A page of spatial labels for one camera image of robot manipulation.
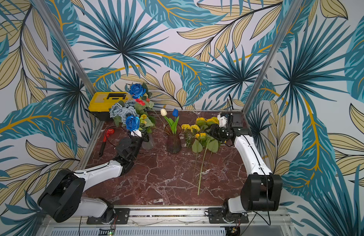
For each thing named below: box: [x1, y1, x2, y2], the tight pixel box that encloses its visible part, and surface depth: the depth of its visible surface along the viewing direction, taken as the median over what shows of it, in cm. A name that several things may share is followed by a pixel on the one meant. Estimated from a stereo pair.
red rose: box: [134, 98, 146, 107], surface depth 74 cm
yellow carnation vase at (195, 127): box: [187, 124, 201, 133], surface depth 105 cm
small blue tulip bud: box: [172, 108, 179, 118], surface depth 81 cm
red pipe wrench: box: [98, 128, 115, 157], surface depth 102 cm
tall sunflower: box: [196, 116, 208, 128], surface depth 109 cm
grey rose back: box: [127, 100, 137, 107], surface depth 81 cm
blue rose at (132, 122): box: [125, 115, 141, 132], surface depth 57 cm
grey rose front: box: [120, 106, 137, 124], surface depth 71 cm
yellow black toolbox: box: [88, 91, 129, 122], surface depth 105 cm
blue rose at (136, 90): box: [128, 83, 147, 99], surface depth 68 cm
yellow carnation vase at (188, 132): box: [181, 123, 193, 148], surface depth 106 cm
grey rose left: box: [109, 102, 124, 118], surface depth 73 cm
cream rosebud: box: [160, 108, 168, 117], surface depth 83 cm
